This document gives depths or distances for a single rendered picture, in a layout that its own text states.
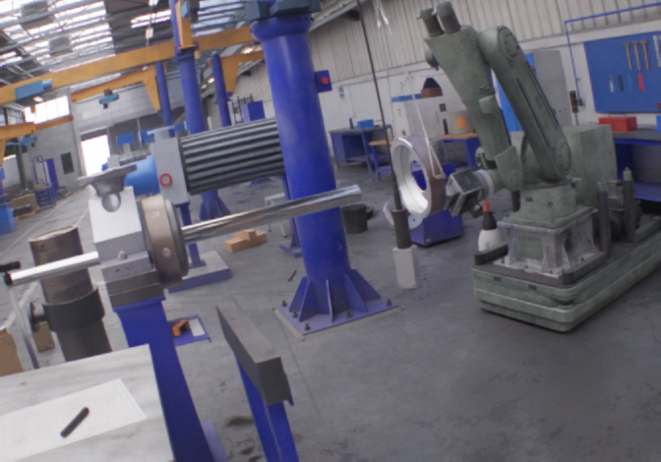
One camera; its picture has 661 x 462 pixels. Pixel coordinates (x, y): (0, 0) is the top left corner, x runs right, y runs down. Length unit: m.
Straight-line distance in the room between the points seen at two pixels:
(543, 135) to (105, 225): 2.26
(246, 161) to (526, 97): 3.52
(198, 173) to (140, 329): 3.87
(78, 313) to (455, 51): 2.68
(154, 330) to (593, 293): 2.46
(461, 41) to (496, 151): 0.62
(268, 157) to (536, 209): 3.22
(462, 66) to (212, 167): 3.49
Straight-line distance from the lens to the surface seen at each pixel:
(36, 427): 1.50
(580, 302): 3.36
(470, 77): 2.90
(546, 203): 3.46
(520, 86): 3.02
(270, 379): 1.57
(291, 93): 3.93
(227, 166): 5.82
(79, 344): 3.74
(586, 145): 3.97
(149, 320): 2.03
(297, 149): 3.94
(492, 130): 3.01
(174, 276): 2.21
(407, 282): 1.77
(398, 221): 1.72
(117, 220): 2.12
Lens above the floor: 1.48
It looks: 11 degrees down
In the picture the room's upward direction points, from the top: 11 degrees counter-clockwise
